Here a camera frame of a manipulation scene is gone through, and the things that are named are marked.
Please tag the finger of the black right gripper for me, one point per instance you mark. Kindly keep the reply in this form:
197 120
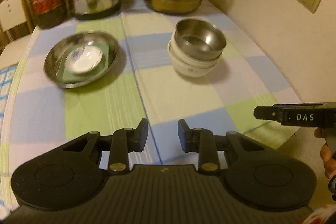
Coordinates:
270 113

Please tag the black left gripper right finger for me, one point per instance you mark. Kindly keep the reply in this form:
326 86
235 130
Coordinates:
205 143

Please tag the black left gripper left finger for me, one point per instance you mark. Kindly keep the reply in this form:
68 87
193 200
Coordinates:
123 142

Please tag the green square plastic plate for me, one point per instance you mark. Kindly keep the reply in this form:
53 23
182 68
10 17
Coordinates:
68 77

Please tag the small patterned white saucer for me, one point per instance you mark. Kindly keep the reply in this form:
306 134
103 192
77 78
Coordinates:
83 59

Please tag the large shallow steel bowl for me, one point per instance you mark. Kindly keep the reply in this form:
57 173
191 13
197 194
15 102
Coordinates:
52 61

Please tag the small steel bowl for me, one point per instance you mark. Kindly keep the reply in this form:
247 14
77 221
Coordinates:
199 39

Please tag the white ceramic deep bowl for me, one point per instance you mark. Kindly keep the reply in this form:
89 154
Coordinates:
187 69

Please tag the right human hand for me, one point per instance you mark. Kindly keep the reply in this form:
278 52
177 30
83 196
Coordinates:
328 162

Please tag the plaid pastel tablecloth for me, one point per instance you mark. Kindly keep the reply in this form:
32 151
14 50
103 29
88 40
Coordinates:
40 116

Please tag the blue white checkered cloth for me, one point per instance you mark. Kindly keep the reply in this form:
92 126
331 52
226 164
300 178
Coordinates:
6 79

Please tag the wooden chair white cushion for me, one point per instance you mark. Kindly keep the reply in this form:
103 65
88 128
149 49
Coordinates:
15 22

